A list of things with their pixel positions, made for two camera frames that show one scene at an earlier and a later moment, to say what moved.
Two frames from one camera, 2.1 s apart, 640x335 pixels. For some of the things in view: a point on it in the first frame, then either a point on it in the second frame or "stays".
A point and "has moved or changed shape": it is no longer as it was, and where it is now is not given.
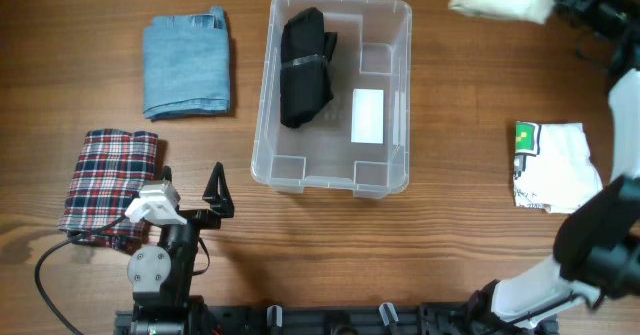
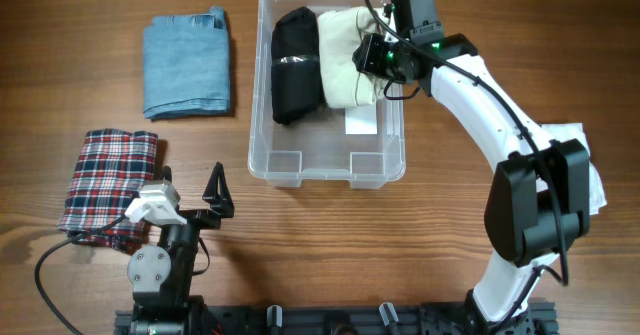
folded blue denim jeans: [186, 65] stays
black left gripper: [220, 202] stays
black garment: [305, 53] has moved or changed shape
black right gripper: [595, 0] -> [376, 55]
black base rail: [439, 318] stays
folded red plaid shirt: [110, 168] stays
